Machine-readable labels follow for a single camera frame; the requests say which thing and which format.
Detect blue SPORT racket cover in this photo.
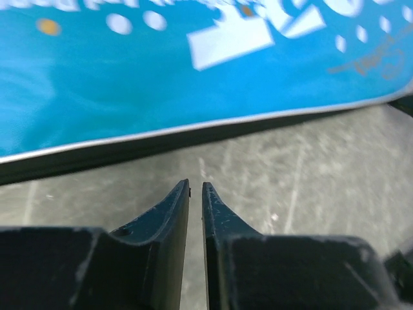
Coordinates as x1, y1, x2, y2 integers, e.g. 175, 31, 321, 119
1, 1, 412, 184

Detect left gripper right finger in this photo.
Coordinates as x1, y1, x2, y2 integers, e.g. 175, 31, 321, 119
202, 183, 387, 309

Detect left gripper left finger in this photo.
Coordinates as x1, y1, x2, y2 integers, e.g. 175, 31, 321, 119
1, 180, 190, 309

